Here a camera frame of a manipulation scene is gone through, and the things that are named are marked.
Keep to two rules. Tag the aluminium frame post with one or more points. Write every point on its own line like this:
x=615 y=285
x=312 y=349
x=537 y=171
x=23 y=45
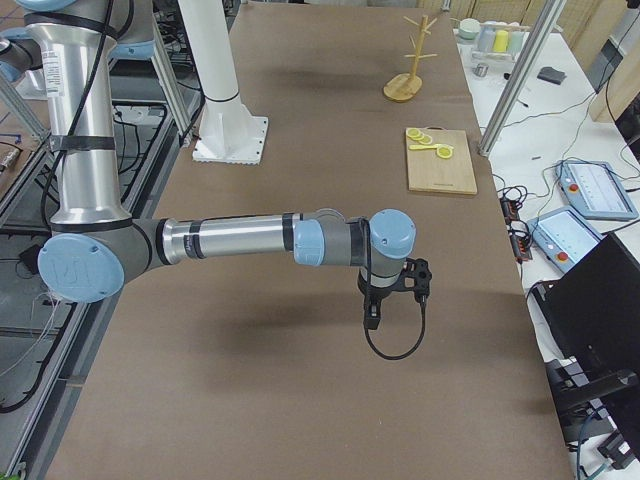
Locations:
x=533 y=46

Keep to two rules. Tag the upper teach pendant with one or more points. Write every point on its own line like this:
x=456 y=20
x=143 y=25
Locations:
x=593 y=189

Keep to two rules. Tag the bamboo cutting board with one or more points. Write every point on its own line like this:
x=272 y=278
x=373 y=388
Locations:
x=429 y=173

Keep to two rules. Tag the lower teach pendant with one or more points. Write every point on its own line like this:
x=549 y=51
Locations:
x=564 y=236

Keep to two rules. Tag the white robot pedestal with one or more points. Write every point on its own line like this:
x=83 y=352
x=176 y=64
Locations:
x=228 y=132

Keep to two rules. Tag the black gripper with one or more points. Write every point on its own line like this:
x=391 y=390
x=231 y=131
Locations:
x=376 y=296

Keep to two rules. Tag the wooden cup rack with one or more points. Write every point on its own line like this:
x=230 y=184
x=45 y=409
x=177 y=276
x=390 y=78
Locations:
x=403 y=87

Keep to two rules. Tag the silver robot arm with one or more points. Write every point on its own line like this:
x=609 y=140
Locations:
x=96 y=246

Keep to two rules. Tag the teach pendant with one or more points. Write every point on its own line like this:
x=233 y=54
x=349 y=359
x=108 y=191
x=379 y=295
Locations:
x=593 y=189
x=564 y=236

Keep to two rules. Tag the cup tray with cups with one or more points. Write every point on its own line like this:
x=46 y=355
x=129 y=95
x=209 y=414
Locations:
x=491 y=40

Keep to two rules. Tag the black monitor stand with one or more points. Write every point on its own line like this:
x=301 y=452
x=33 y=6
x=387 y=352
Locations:
x=593 y=314

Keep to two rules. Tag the yellow plastic knife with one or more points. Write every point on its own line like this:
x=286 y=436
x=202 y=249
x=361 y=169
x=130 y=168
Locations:
x=423 y=147

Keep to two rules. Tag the lemon slice on knife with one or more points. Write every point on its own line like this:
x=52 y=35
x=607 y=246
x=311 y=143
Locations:
x=444 y=151

